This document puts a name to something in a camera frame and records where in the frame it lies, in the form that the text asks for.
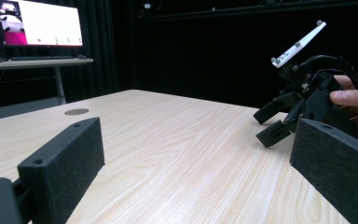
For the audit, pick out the black computer mouse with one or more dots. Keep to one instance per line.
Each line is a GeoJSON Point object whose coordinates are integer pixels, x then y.
{"type": "Point", "coordinates": [82, 57]}

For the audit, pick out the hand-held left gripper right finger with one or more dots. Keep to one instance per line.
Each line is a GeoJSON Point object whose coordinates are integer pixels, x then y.
{"type": "Point", "coordinates": [338, 168]}

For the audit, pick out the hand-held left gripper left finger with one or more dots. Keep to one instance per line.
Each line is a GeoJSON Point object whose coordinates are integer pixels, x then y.
{"type": "Point", "coordinates": [62, 168]}

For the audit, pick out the black keyboard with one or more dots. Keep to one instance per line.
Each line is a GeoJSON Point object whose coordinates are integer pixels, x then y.
{"type": "Point", "coordinates": [42, 58]}

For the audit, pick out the large lit computer monitor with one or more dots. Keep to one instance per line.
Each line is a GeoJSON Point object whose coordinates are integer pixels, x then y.
{"type": "Point", "coordinates": [49, 21]}

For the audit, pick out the black curtain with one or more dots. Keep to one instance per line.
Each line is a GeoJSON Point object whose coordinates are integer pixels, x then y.
{"type": "Point", "coordinates": [199, 62]}

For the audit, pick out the white metal stand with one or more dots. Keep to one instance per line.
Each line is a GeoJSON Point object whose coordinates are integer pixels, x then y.
{"type": "Point", "coordinates": [28, 64]}

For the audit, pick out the black metal rail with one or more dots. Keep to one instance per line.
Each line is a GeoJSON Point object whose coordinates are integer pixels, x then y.
{"type": "Point", "coordinates": [230, 11]}

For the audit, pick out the round table grommet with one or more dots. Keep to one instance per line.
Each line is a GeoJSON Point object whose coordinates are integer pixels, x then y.
{"type": "Point", "coordinates": [76, 111]}

